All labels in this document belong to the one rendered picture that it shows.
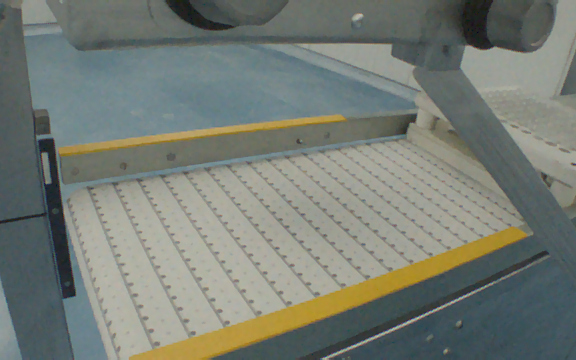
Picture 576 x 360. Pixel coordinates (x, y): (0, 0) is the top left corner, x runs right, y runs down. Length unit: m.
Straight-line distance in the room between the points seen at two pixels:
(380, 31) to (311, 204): 0.32
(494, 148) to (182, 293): 0.24
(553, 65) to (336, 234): 3.23
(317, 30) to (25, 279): 0.47
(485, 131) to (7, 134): 0.40
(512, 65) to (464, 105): 3.40
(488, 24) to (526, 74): 3.46
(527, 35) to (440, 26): 0.03
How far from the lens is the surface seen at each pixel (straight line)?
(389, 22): 0.18
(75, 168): 0.48
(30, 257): 0.55
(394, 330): 0.37
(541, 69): 3.62
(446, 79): 0.28
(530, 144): 0.58
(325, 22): 0.16
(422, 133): 0.66
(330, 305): 0.31
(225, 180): 0.50
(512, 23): 0.20
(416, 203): 0.52
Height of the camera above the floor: 1.14
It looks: 28 degrees down
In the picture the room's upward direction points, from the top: 8 degrees clockwise
